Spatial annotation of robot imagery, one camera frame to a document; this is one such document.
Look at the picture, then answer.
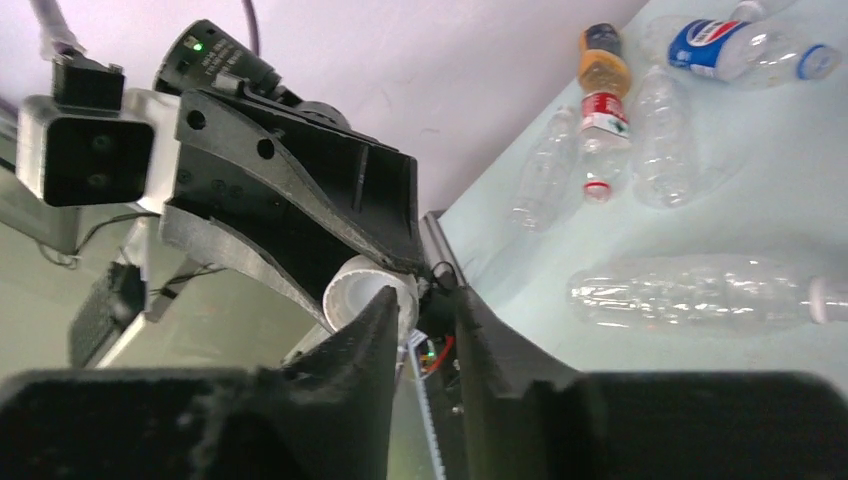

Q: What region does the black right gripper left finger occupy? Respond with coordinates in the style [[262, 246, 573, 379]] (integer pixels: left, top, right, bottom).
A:
[[1, 287, 399, 479]]

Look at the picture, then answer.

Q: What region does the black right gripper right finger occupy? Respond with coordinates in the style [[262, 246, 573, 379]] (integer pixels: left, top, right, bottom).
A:
[[453, 287, 847, 479]]

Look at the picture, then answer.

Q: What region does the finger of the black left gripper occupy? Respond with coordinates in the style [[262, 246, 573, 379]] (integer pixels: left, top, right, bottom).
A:
[[159, 205, 332, 332], [162, 90, 425, 275]]

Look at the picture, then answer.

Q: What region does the white bottle cap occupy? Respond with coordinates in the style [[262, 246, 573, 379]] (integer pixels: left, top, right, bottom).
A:
[[322, 255, 419, 345]]

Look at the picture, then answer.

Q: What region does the clear ribbed plastic bottle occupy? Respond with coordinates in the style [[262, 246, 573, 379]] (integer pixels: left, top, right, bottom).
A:
[[568, 254, 847, 338]]

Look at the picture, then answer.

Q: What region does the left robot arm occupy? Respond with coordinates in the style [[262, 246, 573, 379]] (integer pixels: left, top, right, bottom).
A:
[[154, 20, 425, 331]]

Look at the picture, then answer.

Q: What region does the small clear plastic bottle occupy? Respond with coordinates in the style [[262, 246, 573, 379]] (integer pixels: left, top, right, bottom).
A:
[[509, 106, 577, 232]]

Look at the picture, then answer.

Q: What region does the orange bottle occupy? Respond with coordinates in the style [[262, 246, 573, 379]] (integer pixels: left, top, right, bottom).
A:
[[576, 23, 632, 99]]

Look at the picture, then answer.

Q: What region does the clear bottle with blue label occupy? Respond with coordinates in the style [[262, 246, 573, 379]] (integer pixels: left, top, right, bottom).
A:
[[639, 15, 843, 89]]

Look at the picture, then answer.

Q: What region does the clear bottle with red ring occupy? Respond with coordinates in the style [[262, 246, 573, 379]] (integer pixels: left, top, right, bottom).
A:
[[578, 91, 631, 203]]

